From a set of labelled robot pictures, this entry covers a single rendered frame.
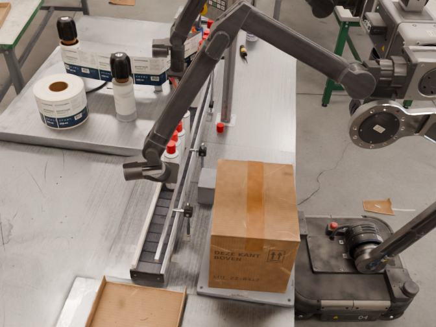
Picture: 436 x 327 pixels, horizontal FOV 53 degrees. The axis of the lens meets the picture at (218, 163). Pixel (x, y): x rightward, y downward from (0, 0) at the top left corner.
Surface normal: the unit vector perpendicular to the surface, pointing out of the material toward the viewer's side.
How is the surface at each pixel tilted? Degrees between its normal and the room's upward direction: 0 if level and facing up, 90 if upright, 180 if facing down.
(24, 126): 0
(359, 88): 78
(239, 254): 90
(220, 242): 90
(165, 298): 0
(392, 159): 0
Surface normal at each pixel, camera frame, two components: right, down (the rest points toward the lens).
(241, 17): 0.02, 0.53
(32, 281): 0.04, -0.73
